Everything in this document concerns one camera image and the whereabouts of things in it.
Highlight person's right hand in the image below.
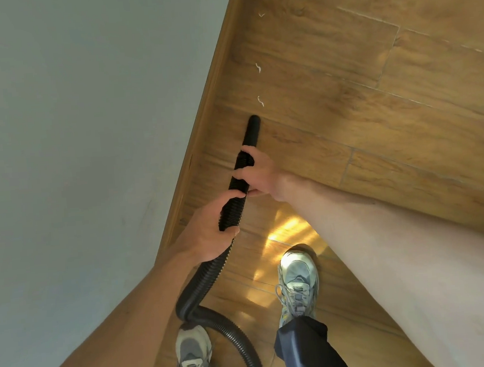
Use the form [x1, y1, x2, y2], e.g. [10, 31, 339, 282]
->
[230, 141, 294, 207]

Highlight person's left hand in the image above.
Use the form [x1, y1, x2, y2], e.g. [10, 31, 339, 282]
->
[163, 189, 252, 267]

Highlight black corrugated vacuum hose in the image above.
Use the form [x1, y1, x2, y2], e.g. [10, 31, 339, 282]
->
[160, 114, 281, 367]

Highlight person's left forearm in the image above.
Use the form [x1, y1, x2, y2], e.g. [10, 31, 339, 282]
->
[18, 251, 207, 367]

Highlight person's right forearm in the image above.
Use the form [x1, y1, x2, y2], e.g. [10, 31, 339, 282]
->
[279, 162, 484, 367]

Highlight person's right grey shoe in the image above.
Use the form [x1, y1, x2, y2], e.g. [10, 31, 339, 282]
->
[272, 245, 323, 329]

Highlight person's grey shoe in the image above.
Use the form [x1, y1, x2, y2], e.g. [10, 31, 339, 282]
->
[172, 322, 217, 367]
[272, 245, 323, 329]

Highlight person's left grey shoe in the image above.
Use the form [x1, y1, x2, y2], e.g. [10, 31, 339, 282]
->
[172, 322, 217, 367]

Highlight person's dark trousers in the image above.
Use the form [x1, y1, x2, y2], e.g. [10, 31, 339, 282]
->
[271, 313, 353, 367]

